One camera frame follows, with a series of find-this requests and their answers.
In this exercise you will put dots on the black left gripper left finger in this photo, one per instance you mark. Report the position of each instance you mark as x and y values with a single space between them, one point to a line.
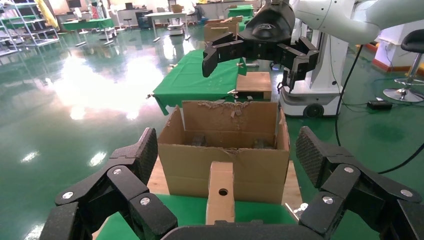
132 198

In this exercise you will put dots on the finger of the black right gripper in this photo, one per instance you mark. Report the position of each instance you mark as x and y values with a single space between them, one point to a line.
218 53
298 59

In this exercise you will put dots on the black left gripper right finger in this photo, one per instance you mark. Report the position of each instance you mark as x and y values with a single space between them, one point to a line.
344 195

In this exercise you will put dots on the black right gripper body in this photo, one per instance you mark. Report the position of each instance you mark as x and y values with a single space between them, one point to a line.
270 23

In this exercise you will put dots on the small cardboard box with hole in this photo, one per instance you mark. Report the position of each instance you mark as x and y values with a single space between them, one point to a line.
220 208

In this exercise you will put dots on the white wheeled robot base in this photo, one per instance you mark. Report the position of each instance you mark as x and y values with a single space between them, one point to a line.
319 89

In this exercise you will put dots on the stacked cardboard boxes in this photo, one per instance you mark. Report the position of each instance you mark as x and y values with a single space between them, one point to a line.
218 30

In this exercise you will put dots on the large open cardboard carton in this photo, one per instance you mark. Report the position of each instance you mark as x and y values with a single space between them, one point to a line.
185 169

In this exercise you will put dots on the silver binder clip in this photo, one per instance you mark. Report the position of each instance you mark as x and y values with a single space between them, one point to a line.
173 65
240 65
233 93
150 96

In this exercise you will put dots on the light wooden board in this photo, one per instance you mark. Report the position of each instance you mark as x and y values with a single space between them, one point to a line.
158 182

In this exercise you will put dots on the green covered table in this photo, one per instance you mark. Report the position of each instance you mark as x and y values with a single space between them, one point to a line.
87 24
240 11

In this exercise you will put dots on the green tablecloth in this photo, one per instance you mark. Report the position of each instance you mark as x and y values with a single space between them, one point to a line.
192 79
188 208

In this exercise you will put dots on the brown wooden platform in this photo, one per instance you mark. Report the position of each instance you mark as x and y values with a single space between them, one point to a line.
253 84

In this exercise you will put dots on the small white cart robot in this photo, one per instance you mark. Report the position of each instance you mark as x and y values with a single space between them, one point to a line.
176 29

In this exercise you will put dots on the white table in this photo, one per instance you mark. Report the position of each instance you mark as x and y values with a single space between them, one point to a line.
165 15

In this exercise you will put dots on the black foam insert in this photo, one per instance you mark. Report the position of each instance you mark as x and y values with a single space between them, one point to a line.
198 140

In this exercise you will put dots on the black power adapter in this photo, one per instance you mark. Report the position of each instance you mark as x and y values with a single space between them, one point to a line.
379 105

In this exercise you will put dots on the black bar stool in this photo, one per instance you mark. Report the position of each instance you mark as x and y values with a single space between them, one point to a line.
414 41

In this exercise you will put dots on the yellow hanging cloth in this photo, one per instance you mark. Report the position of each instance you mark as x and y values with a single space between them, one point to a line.
46 13

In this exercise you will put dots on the metal shelving rack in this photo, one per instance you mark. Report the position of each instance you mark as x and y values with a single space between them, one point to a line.
26 26

